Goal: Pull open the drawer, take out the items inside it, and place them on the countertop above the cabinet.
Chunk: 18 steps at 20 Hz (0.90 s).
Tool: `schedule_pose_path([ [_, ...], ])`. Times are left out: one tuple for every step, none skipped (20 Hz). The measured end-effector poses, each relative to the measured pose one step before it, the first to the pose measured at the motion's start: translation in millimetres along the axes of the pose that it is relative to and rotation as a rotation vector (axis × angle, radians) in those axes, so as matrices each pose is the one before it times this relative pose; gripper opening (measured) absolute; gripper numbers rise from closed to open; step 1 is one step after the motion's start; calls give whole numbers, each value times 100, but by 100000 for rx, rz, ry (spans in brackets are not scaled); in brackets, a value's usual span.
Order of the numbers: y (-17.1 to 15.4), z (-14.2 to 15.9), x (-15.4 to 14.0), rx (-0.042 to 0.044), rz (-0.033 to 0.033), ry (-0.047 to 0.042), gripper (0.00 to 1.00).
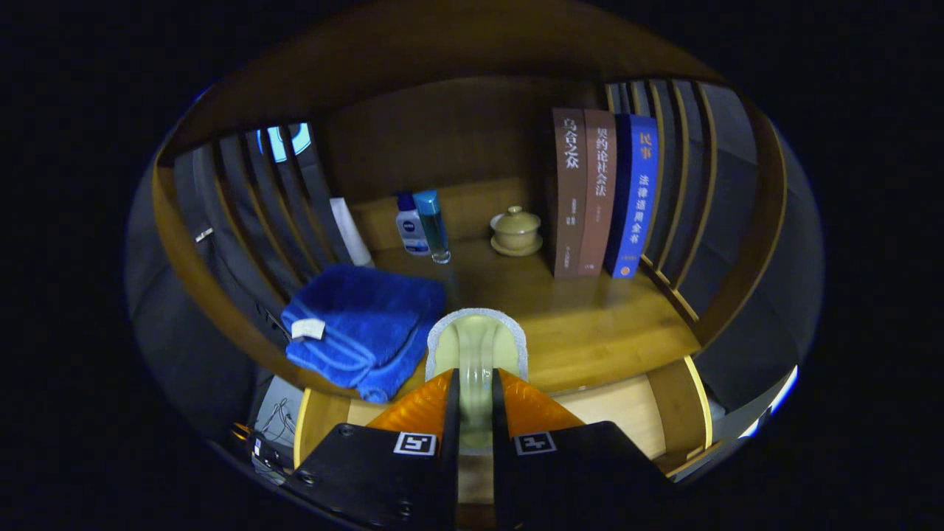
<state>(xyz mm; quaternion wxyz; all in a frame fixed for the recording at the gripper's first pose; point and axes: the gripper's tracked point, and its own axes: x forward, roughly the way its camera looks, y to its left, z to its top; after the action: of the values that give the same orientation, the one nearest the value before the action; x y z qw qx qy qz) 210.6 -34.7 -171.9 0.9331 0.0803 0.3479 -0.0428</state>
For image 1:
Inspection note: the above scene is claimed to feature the dark brown book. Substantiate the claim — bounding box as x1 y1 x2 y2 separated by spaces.
552 108 589 280

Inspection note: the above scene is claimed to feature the teal clear bottle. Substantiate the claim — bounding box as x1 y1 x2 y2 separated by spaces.
413 190 451 265

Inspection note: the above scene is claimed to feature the folded blue towel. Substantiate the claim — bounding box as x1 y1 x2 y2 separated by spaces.
280 264 448 404

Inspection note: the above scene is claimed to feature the green scrubber with white pad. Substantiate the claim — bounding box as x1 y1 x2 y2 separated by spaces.
426 308 530 454

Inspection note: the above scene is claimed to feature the reddish brown book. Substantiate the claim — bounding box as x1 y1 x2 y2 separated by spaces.
577 109 618 277

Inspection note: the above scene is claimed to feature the small white bottle blue cap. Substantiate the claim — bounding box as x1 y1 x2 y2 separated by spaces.
395 192 431 257

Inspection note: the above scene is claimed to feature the blue book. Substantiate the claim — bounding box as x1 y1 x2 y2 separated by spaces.
605 114 659 280

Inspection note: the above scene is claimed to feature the white card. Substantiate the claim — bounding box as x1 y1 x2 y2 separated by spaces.
329 197 375 268

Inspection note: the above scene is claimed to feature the wooden countertop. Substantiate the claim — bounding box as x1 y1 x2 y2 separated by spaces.
280 177 703 395

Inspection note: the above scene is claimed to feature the black floor device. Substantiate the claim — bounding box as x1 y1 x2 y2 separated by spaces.
247 431 288 476

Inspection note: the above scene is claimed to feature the brown wooden cabinet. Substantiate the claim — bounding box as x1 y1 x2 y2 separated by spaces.
151 0 788 414

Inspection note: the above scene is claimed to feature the beige lidded teacup with saucer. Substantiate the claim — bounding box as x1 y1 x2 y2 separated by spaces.
490 206 544 257

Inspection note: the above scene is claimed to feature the brown wooden drawer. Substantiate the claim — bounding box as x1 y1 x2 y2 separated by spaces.
294 355 715 510

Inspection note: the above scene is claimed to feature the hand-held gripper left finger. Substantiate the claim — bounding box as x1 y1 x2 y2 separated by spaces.
284 367 462 531

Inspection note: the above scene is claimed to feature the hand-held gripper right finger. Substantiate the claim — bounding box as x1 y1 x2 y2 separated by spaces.
490 367 679 531

